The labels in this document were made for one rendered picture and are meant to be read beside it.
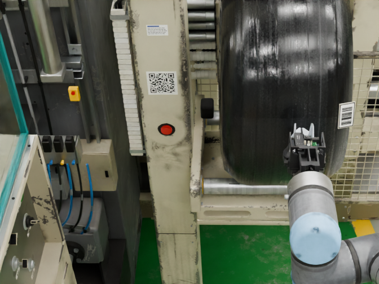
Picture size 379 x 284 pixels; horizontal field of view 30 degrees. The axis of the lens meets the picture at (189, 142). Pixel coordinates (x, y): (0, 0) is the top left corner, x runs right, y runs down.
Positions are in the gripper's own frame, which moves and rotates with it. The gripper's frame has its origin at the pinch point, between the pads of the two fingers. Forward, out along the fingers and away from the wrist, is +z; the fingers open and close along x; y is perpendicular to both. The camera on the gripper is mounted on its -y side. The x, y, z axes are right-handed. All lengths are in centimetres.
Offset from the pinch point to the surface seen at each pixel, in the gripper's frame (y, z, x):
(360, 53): -17, 64, -23
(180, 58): 7.9, 20.1, 28.2
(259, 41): 18.1, 9.8, 9.5
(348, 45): 16.0, 11.9, -10.3
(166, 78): 2.0, 20.7, 32.0
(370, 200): -85, 72, -36
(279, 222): -42.7, 15.9, 2.5
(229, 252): -116, 75, 17
